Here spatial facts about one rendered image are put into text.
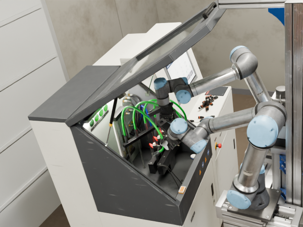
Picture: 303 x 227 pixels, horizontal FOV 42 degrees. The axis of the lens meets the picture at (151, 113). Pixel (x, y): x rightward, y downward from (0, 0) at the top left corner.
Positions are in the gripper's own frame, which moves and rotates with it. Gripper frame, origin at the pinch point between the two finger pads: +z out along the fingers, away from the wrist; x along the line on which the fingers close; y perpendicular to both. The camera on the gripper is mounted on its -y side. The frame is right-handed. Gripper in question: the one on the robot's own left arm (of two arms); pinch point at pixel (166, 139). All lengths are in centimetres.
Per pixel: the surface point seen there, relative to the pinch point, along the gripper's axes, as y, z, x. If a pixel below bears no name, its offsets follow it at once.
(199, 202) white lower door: 41, 50, 4
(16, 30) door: -154, 84, -16
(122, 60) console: -66, 37, 22
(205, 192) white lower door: 39, 60, 14
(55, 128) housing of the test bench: -46, 13, -43
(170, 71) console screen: -42, 49, 48
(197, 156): 17.5, 40.7, 19.9
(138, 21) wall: -156, 211, 125
